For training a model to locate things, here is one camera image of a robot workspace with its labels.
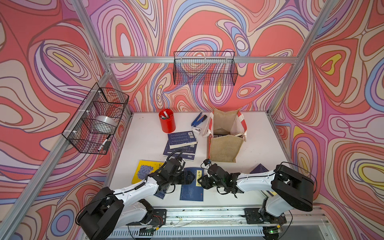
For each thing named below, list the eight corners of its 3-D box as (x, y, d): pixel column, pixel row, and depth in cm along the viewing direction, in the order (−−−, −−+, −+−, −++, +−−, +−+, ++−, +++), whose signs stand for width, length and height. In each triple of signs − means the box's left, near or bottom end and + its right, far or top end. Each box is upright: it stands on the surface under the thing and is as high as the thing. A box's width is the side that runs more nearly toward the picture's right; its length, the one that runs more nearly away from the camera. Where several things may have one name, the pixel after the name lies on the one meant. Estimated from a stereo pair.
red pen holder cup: (160, 133, 109) (157, 120, 98) (162, 121, 117) (159, 108, 106) (175, 133, 109) (173, 120, 98) (176, 121, 117) (174, 108, 106)
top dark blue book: (169, 150, 99) (169, 147, 96) (168, 136, 106) (167, 133, 103) (197, 145, 101) (197, 142, 99) (193, 132, 108) (193, 129, 106)
